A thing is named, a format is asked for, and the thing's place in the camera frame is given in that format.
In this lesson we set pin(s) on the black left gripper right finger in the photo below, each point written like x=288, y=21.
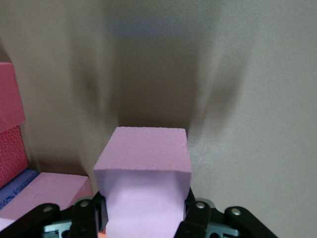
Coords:
x=200, y=215

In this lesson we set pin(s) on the brown table cover sheet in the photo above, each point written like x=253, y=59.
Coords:
x=223, y=74

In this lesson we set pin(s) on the purple foam cube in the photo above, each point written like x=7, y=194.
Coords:
x=17, y=183

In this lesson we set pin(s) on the orange foam cube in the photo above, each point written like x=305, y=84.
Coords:
x=102, y=235

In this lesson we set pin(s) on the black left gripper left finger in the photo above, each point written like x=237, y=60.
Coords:
x=49, y=218

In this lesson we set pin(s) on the pink foam cube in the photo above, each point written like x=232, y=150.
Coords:
x=146, y=153
x=49, y=191

